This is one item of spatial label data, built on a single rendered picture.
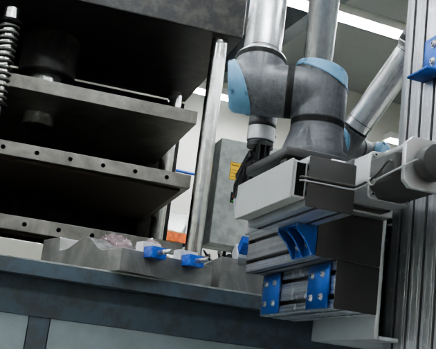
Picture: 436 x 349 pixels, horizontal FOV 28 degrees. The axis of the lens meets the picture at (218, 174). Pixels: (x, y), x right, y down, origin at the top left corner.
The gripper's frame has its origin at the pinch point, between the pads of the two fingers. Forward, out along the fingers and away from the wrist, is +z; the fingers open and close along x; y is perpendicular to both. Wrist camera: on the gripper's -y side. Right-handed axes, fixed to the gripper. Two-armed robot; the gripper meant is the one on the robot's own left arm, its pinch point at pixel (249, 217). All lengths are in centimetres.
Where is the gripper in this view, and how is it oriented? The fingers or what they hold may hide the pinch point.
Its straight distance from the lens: 231.0
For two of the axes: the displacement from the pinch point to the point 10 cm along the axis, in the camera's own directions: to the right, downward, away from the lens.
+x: 9.5, 1.8, 2.5
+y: 2.9, -2.0, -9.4
